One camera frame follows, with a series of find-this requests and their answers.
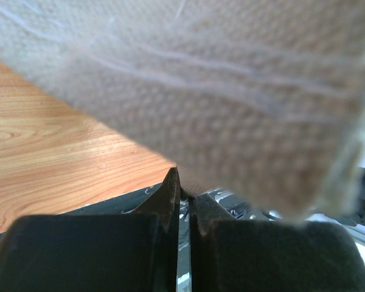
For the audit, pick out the cream canvas tote bag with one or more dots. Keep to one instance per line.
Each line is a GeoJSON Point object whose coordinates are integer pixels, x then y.
{"type": "Point", "coordinates": [264, 98]}

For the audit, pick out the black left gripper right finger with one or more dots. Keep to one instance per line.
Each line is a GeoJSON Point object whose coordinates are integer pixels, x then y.
{"type": "Point", "coordinates": [227, 254]}

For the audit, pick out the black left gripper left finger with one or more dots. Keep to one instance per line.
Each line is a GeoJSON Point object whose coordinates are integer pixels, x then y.
{"type": "Point", "coordinates": [135, 251]}

